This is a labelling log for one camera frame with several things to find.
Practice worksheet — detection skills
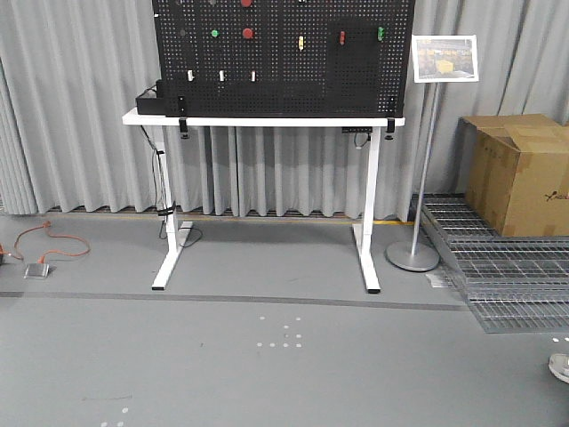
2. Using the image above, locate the white standing desk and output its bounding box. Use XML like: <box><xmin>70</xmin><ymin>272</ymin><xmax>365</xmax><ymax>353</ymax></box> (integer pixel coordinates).
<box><xmin>122</xmin><ymin>108</ymin><xmax>405</xmax><ymax>294</ymax></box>

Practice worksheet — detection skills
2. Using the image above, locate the right black panel clamp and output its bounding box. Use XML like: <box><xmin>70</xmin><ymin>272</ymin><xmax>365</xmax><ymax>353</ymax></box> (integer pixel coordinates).
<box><xmin>384</xmin><ymin>97</ymin><xmax>397</xmax><ymax>141</ymax></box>

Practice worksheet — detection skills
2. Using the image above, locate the black panel clamp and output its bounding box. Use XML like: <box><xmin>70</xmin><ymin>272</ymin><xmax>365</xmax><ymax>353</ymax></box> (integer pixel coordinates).
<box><xmin>177</xmin><ymin>96</ymin><xmax>188</xmax><ymax>140</ymax></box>
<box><xmin>384</xmin><ymin>97</ymin><xmax>397</xmax><ymax>141</ymax></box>

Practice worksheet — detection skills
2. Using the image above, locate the left black panel clamp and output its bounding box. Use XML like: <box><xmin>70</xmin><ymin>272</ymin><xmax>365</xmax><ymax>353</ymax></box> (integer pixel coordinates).
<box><xmin>177</xmin><ymin>96</ymin><xmax>188</xmax><ymax>140</ymax></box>

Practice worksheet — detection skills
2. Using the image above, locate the black box on desk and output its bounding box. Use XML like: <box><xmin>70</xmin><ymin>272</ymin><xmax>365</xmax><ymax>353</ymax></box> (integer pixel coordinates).
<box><xmin>135</xmin><ymin>79</ymin><xmax>165</xmax><ymax>116</ymax></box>

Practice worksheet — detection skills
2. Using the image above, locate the black perforated pegboard panel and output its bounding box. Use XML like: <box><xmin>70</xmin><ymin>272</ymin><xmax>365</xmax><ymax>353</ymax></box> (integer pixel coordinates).
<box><xmin>153</xmin><ymin>0</ymin><xmax>415</xmax><ymax>118</ymax></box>

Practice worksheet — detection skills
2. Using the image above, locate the silver sign stand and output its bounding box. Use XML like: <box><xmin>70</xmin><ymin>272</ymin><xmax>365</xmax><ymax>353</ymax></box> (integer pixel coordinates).
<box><xmin>385</xmin><ymin>35</ymin><xmax>479</xmax><ymax>272</ymax></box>

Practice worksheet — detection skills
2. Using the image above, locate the brown cardboard box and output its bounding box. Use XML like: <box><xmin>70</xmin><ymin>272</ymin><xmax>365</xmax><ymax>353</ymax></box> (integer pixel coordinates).
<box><xmin>462</xmin><ymin>114</ymin><xmax>568</xmax><ymax>237</ymax></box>

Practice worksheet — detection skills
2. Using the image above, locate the metal grating platform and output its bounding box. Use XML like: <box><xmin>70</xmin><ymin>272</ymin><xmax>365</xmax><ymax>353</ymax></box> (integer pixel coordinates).
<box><xmin>421</xmin><ymin>194</ymin><xmax>568</xmax><ymax>333</ymax></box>

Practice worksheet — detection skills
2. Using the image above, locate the silver floor pedal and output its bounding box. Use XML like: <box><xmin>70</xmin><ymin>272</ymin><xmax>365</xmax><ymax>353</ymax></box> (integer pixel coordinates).
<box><xmin>24</xmin><ymin>262</ymin><xmax>50</xmax><ymax>279</ymax></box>

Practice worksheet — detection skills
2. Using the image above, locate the white sneaker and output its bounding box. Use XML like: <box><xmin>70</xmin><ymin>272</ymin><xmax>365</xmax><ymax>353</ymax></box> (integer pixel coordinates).
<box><xmin>549</xmin><ymin>353</ymin><xmax>569</xmax><ymax>383</ymax></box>

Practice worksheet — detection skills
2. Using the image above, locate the black desk cable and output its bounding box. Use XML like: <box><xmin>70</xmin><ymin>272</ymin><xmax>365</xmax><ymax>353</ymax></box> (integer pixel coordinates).
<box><xmin>140</xmin><ymin>125</ymin><xmax>200</xmax><ymax>248</ymax></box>

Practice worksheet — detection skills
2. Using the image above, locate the orange extension cable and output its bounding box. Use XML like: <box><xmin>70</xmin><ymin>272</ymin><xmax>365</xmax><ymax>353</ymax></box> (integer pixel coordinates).
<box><xmin>0</xmin><ymin>221</ymin><xmax>92</xmax><ymax>263</ymax></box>

